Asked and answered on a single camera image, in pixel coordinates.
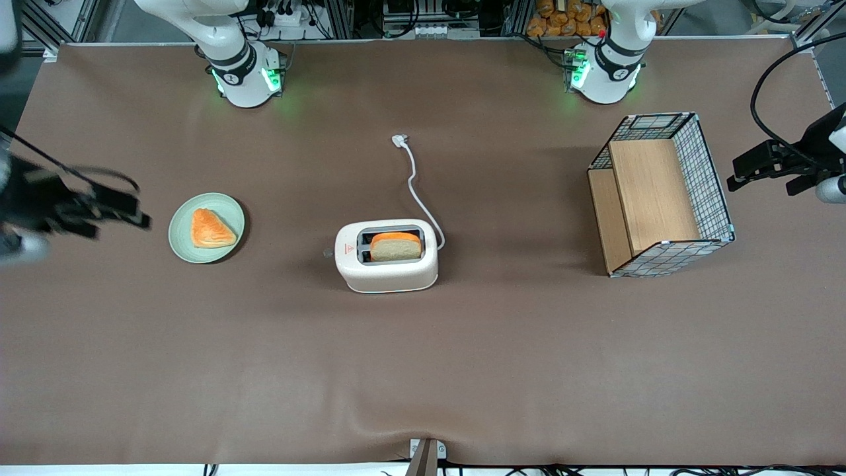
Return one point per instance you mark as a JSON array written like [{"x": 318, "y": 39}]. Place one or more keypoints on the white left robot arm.
[{"x": 605, "y": 82}]

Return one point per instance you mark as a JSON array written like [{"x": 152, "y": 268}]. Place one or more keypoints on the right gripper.
[{"x": 34, "y": 198}]

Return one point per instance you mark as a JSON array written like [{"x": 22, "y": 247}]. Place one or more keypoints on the brown table mat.
[{"x": 423, "y": 370}]

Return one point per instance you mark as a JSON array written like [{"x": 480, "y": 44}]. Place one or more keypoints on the white two-slot toaster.
[{"x": 390, "y": 276}]

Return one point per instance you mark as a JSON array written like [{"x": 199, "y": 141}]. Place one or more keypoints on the bag of orange bread rolls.
[{"x": 565, "y": 20}]

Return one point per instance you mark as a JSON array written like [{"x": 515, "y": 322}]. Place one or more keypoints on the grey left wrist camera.
[{"x": 831, "y": 190}]

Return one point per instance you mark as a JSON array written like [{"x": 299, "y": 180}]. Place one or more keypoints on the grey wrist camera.
[
  {"x": 831, "y": 190},
  {"x": 20, "y": 249}
]

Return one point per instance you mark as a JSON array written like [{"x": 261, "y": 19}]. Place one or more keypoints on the orange triangular pastry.
[{"x": 210, "y": 230}]

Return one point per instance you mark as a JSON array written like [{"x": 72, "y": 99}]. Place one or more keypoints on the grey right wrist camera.
[{"x": 20, "y": 249}]

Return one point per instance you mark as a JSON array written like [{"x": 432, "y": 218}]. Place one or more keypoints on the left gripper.
[{"x": 814, "y": 140}]

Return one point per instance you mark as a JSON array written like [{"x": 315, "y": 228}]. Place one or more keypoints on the bread slice with orange crust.
[{"x": 395, "y": 248}]

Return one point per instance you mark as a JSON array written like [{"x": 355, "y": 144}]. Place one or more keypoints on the pale green round plate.
[{"x": 182, "y": 235}]

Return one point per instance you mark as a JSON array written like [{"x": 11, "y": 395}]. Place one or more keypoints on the white power strip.
[{"x": 284, "y": 16}]

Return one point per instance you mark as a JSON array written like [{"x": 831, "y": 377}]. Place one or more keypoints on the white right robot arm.
[{"x": 241, "y": 86}]

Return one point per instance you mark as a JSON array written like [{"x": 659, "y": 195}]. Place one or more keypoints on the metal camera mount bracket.
[{"x": 426, "y": 456}]

